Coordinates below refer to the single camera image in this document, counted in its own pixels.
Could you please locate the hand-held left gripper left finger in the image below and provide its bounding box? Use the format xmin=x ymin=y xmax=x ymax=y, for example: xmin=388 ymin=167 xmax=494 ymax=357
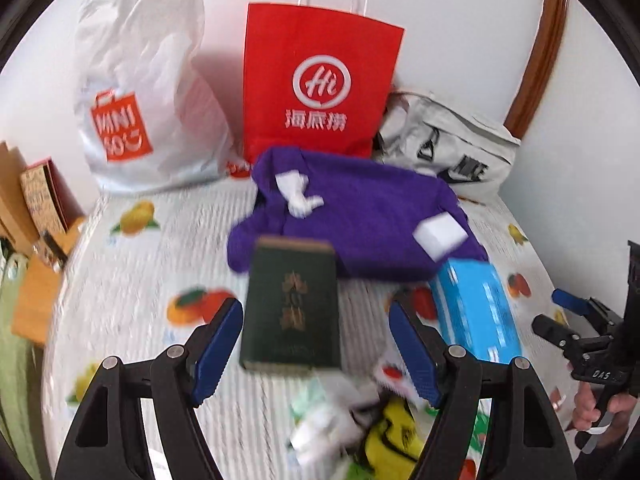
xmin=54 ymin=298 xmax=245 ymax=480

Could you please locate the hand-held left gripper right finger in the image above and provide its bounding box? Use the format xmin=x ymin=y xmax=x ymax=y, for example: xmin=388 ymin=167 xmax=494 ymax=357
xmin=387 ymin=301 xmax=576 ymax=480

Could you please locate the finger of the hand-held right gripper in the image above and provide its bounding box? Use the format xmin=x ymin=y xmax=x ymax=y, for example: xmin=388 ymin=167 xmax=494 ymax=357
xmin=551 ymin=288 xmax=623 ymax=333
xmin=531 ymin=313 xmax=613 ymax=366

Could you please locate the yellow cloth item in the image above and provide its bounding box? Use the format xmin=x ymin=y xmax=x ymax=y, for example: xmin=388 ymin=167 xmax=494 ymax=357
xmin=362 ymin=397 xmax=426 ymax=466

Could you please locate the person's right forearm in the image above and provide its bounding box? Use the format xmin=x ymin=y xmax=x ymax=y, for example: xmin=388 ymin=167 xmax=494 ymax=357
xmin=575 ymin=422 xmax=640 ymax=480

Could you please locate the person's right hand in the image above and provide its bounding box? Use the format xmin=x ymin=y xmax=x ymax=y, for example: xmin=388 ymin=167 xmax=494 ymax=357
xmin=572 ymin=384 xmax=640 ymax=433

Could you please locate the blue box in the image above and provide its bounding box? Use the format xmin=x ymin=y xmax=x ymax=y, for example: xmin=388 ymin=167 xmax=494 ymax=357
xmin=430 ymin=258 xmax=523 ymax=365

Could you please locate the dark green box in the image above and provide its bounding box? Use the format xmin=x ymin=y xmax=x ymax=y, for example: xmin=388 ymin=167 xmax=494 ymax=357
xmin=239 ymin=235 xmax=341 ymax=375

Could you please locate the fruit print table cover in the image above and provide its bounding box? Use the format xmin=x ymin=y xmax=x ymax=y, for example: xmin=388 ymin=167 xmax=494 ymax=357
xmin=42 ymin=180 xmax=576 ymax=480

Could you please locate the white sponge block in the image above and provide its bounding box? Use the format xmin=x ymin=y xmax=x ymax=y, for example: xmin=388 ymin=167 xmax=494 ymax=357
xmin=413 ymin=212 xmax=470 ymax=262

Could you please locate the purple cloth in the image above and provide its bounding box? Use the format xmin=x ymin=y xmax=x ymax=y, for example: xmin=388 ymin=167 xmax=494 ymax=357
xmin=226 ymin=146 xmax=490 ymax=281

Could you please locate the white crumpled cloth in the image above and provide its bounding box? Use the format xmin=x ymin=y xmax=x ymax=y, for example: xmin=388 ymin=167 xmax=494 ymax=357
xmin=276 ymin=171 xmax=325 ymax=219

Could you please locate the wooden side table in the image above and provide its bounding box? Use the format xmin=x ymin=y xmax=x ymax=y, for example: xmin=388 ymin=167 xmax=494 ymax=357
xmin=10 ymin=217 xmax=87 ymax=347

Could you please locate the grey waist bag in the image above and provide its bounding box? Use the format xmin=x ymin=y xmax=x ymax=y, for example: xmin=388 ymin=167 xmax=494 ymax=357
xmin=372 ymin=91 xmax=522 ymax=201

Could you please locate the small black object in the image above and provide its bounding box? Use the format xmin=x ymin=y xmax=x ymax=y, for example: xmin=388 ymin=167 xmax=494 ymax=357
xmin=37 ymin=230 xmax=68 ymax=268

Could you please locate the patterned brown box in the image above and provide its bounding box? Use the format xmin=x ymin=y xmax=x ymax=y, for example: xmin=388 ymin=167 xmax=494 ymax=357
xmin=20 ymin=159 xmax=71 ymax=233

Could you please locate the tall brown cardboard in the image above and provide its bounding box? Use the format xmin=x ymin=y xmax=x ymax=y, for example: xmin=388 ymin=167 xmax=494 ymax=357
xmin=0 ymin=141 xmax=41 ymax=241

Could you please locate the white plastic shopping bag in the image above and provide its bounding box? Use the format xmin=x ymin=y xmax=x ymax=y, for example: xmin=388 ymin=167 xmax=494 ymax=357
xmin=74 ymin=0 xmax=236 ymax=195

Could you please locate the red paper bag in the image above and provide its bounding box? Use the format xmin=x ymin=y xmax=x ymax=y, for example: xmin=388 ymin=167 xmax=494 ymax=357
xmin=241 ymin=0 xmax=406 ymax=162

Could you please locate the brown wooden frame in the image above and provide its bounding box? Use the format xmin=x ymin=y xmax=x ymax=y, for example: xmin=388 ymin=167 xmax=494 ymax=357
xmin=502 ymin=0 xmax=568 ymax=138

